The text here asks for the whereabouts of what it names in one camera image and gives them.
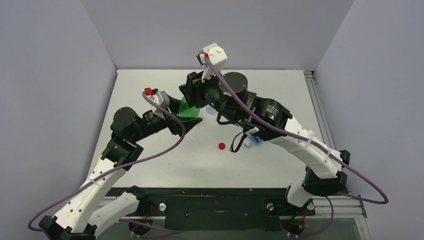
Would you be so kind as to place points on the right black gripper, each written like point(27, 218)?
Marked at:
point(190, 89)

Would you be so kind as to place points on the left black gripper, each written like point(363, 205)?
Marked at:
point(187, 122)

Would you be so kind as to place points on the green plastic bottle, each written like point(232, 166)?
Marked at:
point(186, 111)

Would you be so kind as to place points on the clear bluish bottle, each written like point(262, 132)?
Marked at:
point(210, 110)

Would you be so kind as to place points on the red bottle cap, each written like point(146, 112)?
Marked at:
point(221, 145)

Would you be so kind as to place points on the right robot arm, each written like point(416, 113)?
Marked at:
point(323, 173)

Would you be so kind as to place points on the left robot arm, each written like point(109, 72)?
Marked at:
point(80, 217)

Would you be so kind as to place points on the blue label small bottle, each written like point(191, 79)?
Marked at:
point(252, 140)

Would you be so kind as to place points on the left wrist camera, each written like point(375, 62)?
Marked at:
point(160, 98)

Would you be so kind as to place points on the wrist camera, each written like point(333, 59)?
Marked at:
point(160, 98)
point(217, 57)

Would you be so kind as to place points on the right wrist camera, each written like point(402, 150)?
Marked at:
point(217, 57)

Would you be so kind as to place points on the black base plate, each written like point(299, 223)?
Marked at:
point(217, 209)

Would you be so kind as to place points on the aluminium frame rail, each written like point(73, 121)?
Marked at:
point(338, 217)

